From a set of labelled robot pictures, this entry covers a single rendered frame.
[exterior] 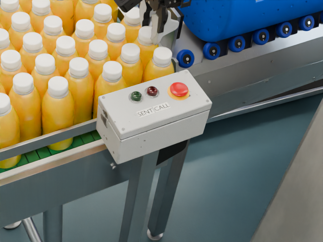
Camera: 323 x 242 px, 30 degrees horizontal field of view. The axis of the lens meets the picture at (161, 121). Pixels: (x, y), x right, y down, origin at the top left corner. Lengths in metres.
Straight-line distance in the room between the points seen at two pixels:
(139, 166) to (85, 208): 1.01
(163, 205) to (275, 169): 0.67
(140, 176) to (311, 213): 0.53
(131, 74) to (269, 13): 0.37
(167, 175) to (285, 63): 0.51
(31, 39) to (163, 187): 0.84
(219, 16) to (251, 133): 1.27
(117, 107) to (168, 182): 0.81
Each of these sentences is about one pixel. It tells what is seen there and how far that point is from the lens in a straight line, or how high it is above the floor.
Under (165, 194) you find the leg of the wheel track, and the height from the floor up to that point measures 0.32.
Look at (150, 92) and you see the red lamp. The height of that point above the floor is 1.11.
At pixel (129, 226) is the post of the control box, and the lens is 1.51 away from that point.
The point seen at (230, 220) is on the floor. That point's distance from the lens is 2.35.
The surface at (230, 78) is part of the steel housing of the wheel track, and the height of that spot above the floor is 0.87.
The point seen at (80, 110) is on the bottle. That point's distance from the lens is 1.30.
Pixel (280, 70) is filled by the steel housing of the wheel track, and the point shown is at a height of 0.84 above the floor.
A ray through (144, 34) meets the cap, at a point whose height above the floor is 1.08.
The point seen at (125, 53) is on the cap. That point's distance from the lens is 1.27.
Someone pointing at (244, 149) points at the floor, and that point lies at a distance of 2.56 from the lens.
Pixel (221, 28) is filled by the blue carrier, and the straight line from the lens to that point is 1.41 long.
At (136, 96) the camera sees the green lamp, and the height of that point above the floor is 1.11.
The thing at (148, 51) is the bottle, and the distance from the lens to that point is 1.33.
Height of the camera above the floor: 1.96
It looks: 50 degrees down
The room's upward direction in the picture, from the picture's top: 12 degrees clockwise
